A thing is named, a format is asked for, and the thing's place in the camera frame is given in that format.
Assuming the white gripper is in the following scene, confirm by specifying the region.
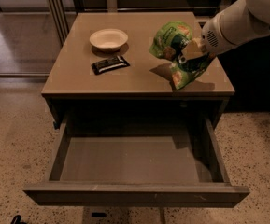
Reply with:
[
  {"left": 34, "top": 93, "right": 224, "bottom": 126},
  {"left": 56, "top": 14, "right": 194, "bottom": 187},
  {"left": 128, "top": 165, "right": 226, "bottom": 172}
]
[{"left": 181, "top": 14, "right": 234, "bottom": 61}]

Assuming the green rice chip bag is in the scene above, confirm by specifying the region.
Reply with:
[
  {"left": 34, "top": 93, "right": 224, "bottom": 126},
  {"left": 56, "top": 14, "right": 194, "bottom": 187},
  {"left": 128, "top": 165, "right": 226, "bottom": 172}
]
[{"left": 149, "top": 21, "right": 216, "bottom": 90}]

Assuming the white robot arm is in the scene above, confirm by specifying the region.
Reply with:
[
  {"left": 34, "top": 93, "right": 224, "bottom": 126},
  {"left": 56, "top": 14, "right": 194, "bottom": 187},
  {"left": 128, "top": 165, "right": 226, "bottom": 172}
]
[{"left": 182, "top": 0, "right": 270, "bottom": 61}]

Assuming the grey drawer cabinet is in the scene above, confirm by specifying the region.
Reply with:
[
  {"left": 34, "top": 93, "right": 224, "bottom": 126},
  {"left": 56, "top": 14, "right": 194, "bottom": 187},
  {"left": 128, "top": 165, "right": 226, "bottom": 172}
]
[{"left": 42, "top": 12, "right": 234, "bottom": 125}]

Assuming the open grey top drawer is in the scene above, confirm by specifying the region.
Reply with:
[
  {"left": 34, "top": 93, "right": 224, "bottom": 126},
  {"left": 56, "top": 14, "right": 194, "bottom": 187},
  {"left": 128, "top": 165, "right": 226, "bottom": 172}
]
[{"left": 24, "top": 112, "right": 249, "bottom": 208}]

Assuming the black snack bar wrapper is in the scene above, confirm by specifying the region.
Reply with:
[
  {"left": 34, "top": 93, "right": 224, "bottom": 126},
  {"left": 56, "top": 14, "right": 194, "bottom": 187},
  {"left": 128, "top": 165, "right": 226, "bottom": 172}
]
[{"left": 91, "top": 56, "right": 130, "bottom": 75}]

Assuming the white paper bowl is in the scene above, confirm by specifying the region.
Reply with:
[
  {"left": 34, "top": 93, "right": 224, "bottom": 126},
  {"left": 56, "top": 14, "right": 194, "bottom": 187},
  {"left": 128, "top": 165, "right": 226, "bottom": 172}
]
[{"left": 89, "top": 29, "right": 128, "bottom": 52}]

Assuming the black object on floor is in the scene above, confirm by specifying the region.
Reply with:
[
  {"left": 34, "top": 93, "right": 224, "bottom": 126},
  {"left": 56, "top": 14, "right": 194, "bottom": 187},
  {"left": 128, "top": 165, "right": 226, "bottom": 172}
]
[{"left": 10, "top": 215, "right": 27, "bottom": 224}]

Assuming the metal window frame rail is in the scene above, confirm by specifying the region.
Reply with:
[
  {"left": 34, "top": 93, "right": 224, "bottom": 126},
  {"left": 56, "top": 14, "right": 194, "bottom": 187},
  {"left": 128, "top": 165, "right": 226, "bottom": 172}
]
[{"left": 42, "top": 0, "right": 248, "bottom": 47}]

